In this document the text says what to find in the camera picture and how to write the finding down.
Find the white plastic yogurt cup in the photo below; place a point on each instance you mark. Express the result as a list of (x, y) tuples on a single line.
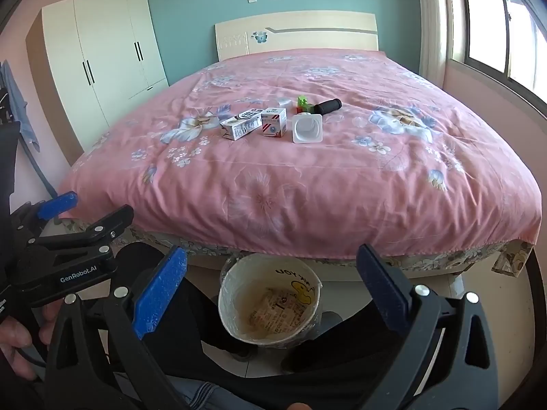
[(307, 130)]

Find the white printed carton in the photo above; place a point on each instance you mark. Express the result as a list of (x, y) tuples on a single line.
[(239, 130)]

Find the blue hanging towel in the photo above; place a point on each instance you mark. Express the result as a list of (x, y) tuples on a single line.
[(17, 102)]

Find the pink floral blanket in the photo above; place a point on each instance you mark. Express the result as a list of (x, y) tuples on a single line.
[(299, 188)]

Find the person's left leg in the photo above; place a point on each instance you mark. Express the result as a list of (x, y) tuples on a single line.
[(201, 307)]

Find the red and white small box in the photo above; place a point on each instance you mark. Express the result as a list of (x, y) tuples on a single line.
[(273, 121)]

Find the person's right leg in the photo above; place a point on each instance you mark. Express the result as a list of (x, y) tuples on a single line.
[(354, 341)]

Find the large green toy block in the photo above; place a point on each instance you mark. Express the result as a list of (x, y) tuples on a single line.
[(304, 102)]

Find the cream wooden headboard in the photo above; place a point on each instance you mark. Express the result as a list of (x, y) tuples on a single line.
[(320, 40)]

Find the person's left hand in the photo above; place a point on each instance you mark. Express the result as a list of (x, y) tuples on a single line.
[(17, 337)]

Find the window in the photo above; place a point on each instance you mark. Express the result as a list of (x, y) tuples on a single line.
[(483, 17)]

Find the clear plastic cup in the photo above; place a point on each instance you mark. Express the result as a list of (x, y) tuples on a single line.
[(284, 103)]

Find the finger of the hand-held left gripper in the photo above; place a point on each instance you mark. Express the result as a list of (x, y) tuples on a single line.
[(100, 227), (55, 206)]

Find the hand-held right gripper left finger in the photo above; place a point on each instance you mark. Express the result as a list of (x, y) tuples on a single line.
[(160, 294)]

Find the cream curtain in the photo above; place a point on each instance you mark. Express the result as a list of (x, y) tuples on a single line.
[(431, 21)]

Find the white bin with plastic liner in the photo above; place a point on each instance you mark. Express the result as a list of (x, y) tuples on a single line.
[(265, 273)]

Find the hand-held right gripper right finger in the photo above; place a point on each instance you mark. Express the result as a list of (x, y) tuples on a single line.
[(380, 290)]

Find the black hanging garment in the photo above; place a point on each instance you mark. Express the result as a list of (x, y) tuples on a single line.
[(3, 102)]

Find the person's leg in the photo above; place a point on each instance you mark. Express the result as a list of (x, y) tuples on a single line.
[(354, 341), (201, 307)]

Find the black and white small box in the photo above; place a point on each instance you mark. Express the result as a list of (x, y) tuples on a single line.
[(248, 114)]

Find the white wardrobe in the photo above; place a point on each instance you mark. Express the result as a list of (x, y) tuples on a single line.
[(98, 42)]

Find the black cylindrical grip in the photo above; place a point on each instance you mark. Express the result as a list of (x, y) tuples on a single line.
[(327, 106)]

